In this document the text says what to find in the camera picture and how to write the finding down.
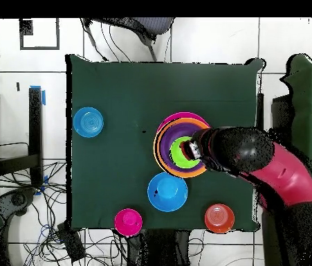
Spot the small blue bowl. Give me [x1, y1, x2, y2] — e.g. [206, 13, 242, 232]
[73, 107, 104, 139]

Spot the black power strip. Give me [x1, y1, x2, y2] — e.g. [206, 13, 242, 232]
[55, 222, 86, 263]

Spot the dark green tablecloth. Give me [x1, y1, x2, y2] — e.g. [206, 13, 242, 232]
[64, 53, 266, 232]

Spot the tangle of floor cables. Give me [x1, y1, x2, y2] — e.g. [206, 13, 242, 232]
[0, 142, 129, 266]

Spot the medium blue bowl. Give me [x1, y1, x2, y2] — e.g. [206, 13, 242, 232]
[147, 171, 189, 213]

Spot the black chair base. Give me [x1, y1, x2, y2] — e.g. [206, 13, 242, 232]
[0, 187, 38, 222]

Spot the small pink-red bowl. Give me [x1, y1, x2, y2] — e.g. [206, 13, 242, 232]
[113, 208, 143, 238]

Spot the purple bowl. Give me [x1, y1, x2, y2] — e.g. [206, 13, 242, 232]
[159, 122, 209, 173]

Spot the large orange bowl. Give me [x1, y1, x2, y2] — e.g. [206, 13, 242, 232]
[153, 117, 212, 179]

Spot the small green bowl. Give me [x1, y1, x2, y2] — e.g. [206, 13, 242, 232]
[169, 136, 202, 169]

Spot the small orange bowl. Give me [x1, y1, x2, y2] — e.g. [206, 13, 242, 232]
[204, 203, 236, 234]

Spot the blue tape strip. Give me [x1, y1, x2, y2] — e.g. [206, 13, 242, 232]
[30, 85, 46, 107]

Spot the large pink bowl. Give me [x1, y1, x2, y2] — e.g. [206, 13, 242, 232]
[156, 111, 210, 134]

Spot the black square floor frame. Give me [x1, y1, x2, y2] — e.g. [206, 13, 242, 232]
[19, 17, 60, 51]

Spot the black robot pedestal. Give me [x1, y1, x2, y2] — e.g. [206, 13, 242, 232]
[127, 229, 192, 266]

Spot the grey mesh office chair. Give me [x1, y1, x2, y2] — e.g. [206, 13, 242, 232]
[80, 17, 175, 62]

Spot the black metal stand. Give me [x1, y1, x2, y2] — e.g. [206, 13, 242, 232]
[0, 87, 46, 186]

